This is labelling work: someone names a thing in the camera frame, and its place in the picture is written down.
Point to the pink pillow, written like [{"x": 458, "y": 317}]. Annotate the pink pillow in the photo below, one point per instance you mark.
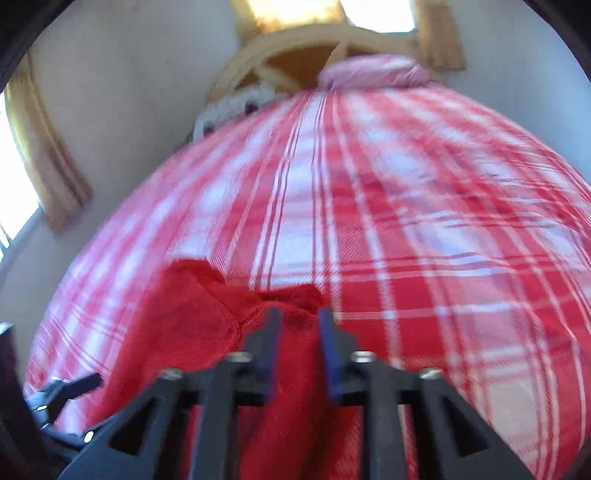
[{"x": 374, "y": 71}]

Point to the cream wooden headboard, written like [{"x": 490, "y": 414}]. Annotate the cream wooden headboard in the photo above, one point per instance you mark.
[{"x": 286, "y": 50}]

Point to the side window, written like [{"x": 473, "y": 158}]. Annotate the side window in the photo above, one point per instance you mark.
[{"x": 14, "y": 194}]

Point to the beige side window curtain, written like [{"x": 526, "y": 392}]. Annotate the beige side window curtain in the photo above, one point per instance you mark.
[{"x": 51, "y": 157}]

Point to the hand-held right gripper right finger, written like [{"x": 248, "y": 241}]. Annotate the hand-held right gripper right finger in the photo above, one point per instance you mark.
[{"x": 333, "y": 364}]

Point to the window behind headboard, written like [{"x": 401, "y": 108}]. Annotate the window behind headboard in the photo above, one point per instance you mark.
[{"x": 378, "y": 14}]

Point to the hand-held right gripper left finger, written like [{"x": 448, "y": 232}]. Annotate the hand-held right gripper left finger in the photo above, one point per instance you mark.
[{"x": 270, "y": 357}]

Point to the red knit sweater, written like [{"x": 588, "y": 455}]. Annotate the red knit sweater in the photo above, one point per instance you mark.
[{"x": 207, "y": 314}]

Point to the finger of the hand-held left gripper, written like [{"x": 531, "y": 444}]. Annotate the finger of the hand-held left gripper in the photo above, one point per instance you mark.
[
  {"x": 64, "y": 436},
  {"x": 69, "y": 386}
]

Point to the red plaid bed sheet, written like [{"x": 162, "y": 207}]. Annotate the red plaid bed sheet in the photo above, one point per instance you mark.
[{"x": 415, "y": 230}]

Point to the white patterned pillow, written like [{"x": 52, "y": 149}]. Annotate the white patterned pillow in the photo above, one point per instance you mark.
[{"x": 231, "y": 113}]

